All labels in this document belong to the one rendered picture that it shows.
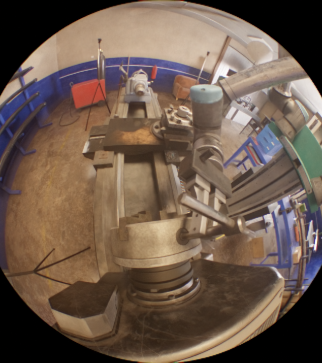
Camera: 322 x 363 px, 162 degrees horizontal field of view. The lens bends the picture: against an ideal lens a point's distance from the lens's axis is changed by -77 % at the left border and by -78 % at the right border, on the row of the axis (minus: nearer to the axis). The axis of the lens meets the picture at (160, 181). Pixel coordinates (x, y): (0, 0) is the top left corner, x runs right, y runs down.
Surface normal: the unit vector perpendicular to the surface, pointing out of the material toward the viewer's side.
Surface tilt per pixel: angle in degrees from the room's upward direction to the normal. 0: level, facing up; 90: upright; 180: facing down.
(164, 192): 0
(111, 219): 0
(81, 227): 0
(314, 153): 90
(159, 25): 90
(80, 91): 90
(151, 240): 10
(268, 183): 90
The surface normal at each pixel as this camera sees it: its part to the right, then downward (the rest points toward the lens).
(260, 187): -0.96, 0.11
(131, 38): 0.15, 0.89
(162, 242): 0.16, -0.45
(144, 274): -0.39, -0.35
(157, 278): -0.07, -0.43
